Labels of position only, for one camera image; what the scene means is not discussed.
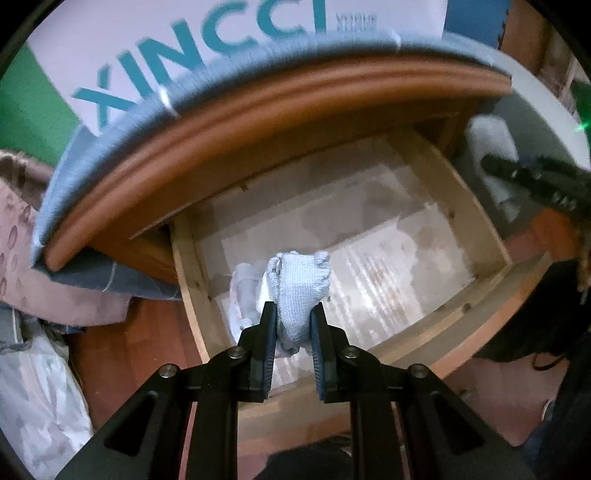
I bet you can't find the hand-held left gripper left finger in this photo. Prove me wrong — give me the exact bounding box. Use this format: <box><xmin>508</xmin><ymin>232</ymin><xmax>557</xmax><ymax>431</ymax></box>
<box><xmin>55</xmin><ymin>301</ymin><xmax>279</xmax><ymax>480</ymax></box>

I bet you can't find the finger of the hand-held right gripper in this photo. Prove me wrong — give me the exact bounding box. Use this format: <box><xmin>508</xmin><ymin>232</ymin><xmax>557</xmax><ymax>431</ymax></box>
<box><xmin>480</xmin><ymin>154</ymin><xmax>591</xmax><ymax>214</ymax></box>

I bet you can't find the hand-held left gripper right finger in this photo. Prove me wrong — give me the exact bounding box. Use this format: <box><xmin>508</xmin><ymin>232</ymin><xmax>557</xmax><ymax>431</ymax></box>
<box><xmin>311</xmin><ymin>301</ymin><xmax>537</xmax><ymax>480</ymax></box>

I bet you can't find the light blue knitted underwear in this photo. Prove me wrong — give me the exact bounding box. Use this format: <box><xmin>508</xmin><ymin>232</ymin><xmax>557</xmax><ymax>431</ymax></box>
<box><xmin>261</xmin><ymin>250</ymin><xmax>332</xmax><ymax>357</ymax></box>

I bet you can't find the wooden drawer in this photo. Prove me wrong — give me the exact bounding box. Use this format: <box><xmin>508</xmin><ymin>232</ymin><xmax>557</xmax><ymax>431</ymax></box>
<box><xmin>170</xmin><ymin>128</ymin><xmax>557</xmax><ymax>462</ymax></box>

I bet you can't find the white cardboard box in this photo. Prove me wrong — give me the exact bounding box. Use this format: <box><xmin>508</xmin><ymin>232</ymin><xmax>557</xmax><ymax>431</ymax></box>
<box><xmin>25</xmin><ymin>0</ymin><xmax>448</xmax><ymax>137</ymax></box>

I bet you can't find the paper drawer liner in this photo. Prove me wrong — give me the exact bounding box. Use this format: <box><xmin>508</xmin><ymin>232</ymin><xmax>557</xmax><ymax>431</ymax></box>
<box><xmin>203</xmin><ymin>134</ymin><xmax>477</xmax><ymax>393</ymax></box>

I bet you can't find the translucent plastic wrap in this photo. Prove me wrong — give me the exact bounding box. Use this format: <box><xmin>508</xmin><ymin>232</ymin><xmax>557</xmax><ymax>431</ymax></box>
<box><xmin>228</xmin><ymin>262</ymin><xmax>271</xmax><ymax>344</ymax></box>

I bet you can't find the brown wooden furniture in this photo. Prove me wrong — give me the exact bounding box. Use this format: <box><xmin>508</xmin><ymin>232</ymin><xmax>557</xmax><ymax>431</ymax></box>
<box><xmin>501</xmin><ymin>0</ymin><xmax>555</xmax><ymax>71</ymax></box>

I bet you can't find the person's dark clothing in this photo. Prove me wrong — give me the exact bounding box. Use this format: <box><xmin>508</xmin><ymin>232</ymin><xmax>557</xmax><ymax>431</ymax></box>
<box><xmin>473</xmin><ymin>256</ymin><xmax>591</xmax><ymax>480</ymax></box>

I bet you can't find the blue foam mat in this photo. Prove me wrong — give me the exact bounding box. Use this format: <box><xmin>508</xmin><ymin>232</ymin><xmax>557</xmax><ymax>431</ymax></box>
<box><xmin>443</xmin><ymin>0</ymin><xmax>511</xmax><ymax>49</ymax></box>

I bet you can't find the wooden nightstand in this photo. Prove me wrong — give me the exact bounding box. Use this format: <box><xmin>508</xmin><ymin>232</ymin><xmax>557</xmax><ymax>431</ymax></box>
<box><xmin>44</xmin><ymin>58</ymin><xmax>513</xmax><ymax>285</ymax></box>

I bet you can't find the white plastic bag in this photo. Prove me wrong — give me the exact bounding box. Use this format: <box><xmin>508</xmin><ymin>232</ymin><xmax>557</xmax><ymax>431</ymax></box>
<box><xmin>0</xmin><ymin>323</ymin><xmax>94</xmax><ymax>476</ymax></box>

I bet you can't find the grey checked cloth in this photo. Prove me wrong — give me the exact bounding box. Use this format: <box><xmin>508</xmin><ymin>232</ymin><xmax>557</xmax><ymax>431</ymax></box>
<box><xmin>0</xmin><ymin>305</ymin><xmax>84</xmax><ymax>356</ymax></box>

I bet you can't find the brown patterned fabric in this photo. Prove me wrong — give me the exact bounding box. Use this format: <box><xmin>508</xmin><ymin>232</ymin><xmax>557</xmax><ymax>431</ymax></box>
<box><xmin>0</xmin><ymin>150</ymin><xmax>134</xmax><ymax>329</ymax></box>

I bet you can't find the blue plaid cloth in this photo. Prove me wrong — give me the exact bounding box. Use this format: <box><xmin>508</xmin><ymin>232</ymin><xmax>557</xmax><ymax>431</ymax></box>
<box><xmin>30</xmin><ymin>32</ymin><xmax>513</xmax><ymax>302</ymax></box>

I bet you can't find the green foam mat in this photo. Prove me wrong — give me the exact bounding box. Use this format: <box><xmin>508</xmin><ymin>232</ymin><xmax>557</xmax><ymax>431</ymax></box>
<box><xmin>0</xmin><ymin>44</ymin><xmax>82</xmax><ymax>158</ymax></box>

